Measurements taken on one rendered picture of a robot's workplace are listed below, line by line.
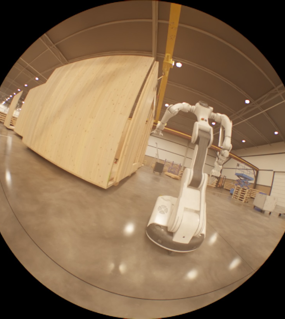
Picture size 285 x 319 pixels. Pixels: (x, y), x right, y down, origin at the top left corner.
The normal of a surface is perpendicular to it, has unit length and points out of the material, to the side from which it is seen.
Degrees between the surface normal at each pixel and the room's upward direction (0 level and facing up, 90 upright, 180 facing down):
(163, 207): 38
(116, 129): 90
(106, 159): 90
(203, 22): 180
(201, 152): 91
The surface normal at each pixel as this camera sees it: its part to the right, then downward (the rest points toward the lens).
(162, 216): 0.10, -0.81
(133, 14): -0.29, 0.96
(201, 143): -0.22, -0.07
